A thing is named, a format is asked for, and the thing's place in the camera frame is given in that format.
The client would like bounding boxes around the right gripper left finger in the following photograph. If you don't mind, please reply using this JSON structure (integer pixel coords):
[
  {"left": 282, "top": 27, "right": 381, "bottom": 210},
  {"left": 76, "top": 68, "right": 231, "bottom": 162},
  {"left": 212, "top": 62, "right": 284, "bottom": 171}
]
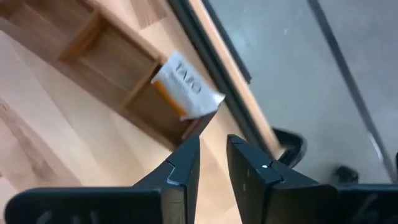
[{"left": 4, "top": 134, "right": 201, "bottom": 224}]

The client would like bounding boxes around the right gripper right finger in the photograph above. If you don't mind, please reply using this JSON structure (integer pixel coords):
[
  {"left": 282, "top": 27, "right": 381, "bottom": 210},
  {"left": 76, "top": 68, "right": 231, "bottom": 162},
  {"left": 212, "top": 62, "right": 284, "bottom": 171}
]
[{"left": 226, "top": 134, "right": 398, "bottom": 224}]

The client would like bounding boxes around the white orange Tazo tea bag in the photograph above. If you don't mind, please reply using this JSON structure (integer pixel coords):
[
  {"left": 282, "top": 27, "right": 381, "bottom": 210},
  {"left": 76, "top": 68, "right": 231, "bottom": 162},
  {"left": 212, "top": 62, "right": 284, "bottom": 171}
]
[{"left": 150, "top": 50, "right": 226, "bottom": 122}]

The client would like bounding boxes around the wooden tea organizer box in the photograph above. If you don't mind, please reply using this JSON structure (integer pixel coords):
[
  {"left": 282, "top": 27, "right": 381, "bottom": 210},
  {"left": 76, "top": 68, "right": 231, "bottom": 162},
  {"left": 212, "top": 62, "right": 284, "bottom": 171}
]
[{"left": 0, "top": 0, "right": 218, "bottom": 152}]

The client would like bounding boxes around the black frame corner handle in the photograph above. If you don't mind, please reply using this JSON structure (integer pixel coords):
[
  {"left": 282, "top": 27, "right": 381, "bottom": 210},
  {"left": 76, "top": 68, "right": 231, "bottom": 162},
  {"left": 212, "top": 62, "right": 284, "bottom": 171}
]
[{"left": 271, "top": 126, "right": 308, "bottom": 169}]

